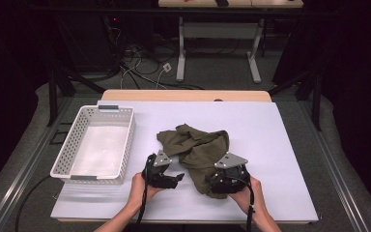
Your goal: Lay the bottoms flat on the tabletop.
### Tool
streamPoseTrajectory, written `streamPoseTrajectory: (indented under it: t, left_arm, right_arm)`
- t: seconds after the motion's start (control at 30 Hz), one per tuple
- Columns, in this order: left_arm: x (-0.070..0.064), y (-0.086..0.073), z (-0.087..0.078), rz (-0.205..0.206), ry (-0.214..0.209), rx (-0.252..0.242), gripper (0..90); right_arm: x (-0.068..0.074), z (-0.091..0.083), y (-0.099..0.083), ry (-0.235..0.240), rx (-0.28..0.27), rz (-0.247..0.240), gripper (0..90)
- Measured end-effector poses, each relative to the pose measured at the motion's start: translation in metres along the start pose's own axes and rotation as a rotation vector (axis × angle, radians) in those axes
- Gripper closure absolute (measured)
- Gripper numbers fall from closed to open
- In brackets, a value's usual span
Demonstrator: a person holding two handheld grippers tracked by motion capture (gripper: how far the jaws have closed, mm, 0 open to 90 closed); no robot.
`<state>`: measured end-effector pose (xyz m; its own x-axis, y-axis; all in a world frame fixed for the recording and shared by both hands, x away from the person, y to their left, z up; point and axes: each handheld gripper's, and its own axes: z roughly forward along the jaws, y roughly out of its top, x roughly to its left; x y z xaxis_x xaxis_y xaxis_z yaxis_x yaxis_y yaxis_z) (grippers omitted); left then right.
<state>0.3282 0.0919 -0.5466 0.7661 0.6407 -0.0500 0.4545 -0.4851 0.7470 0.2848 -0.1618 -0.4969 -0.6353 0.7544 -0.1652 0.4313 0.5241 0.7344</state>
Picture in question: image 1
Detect olive green shorts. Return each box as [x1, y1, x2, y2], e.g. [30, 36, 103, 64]
[157, 123, 231, 200]

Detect white perforated plastic basket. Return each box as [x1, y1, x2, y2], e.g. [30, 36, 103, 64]
[49, 104, 136, 186]

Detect white floor cable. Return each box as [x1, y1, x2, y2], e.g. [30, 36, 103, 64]
[120, 51, 143, 90]

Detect person's right hand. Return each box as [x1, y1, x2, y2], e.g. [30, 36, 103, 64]
[229, 176, 265, 216]

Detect aluminium floor rail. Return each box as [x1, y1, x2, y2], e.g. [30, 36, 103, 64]
[298, 100, 368, 232]
[0, 96, 75, 232]

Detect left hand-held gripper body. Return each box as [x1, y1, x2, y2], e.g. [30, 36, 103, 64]
[141, 149, 180, 190]

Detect thick black floor cable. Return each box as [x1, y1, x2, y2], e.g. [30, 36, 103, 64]
[14, 174, 52, 232]

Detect black metal crossbar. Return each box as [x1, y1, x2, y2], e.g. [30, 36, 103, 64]
[22, 7, 339, 17]

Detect person's left hand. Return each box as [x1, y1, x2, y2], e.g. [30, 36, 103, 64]
[128, 172, 165, 207]

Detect black curtain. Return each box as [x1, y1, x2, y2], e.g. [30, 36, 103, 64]
[271, 0, 371, 214]
[0, 0, 59, 199]

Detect thin black floor cable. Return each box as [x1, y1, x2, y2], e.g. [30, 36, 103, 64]
[122, 64, 206, 91]

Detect wooden desk with white legs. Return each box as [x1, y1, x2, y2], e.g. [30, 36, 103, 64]
[157, 0, 304, 85]

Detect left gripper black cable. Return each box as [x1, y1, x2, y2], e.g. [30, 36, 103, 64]
[136, 154, 157, 225]

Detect black metal stand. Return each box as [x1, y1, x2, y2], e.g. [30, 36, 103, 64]
[46, 64, 105, 128]
[269, 69, 323, 131]

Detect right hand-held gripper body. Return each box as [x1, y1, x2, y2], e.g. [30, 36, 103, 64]
[210, 152, 251, 195]

